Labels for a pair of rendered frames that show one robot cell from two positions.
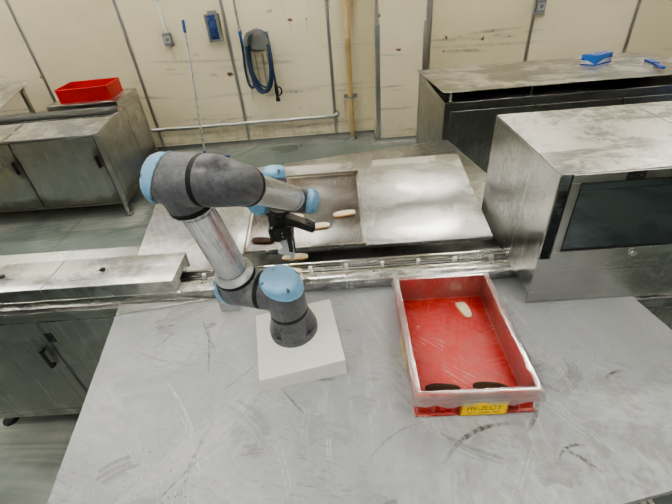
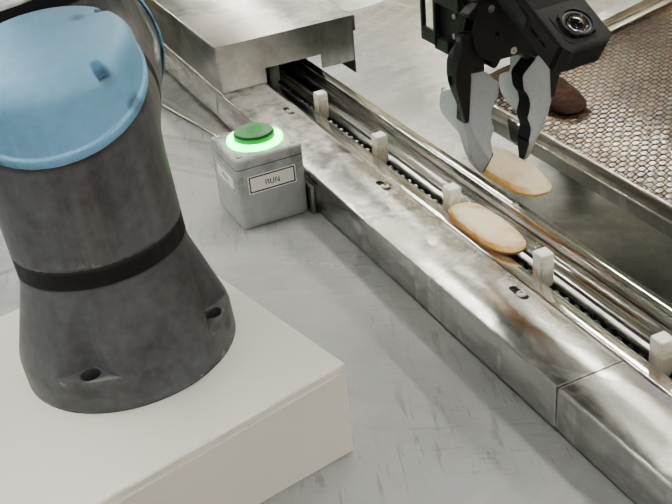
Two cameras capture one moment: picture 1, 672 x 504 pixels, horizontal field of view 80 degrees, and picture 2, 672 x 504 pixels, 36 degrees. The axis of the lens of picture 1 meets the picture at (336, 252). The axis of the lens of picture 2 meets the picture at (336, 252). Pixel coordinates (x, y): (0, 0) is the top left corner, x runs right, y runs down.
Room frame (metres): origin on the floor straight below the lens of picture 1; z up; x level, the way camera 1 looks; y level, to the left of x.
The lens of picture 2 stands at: (0.76, -0.46, 1.31)
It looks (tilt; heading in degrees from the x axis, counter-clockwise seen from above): 31 degrees down; 64
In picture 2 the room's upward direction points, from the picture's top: 6 degrees counter-clockwise
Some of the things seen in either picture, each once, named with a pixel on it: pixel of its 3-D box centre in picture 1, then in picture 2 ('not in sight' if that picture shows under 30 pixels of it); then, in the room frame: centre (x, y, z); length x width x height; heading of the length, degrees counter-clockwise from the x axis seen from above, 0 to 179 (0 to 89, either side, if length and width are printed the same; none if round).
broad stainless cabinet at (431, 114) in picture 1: (537, 129); not in sight; (3.29, -1.83, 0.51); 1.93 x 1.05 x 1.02; 88
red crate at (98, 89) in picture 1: (90, 90); not in sight; (4.37, 2.33, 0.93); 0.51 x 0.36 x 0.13; 92
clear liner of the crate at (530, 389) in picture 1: (455, 335); not in sight; (0.81, -0.34, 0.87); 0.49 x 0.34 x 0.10; 177
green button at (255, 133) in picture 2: not in sight; (254, 137); (1.10, 0.40, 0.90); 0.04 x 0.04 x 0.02
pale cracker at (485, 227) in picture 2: not in sight; (485, 224); (1.22, 0.19, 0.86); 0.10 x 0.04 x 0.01; 88
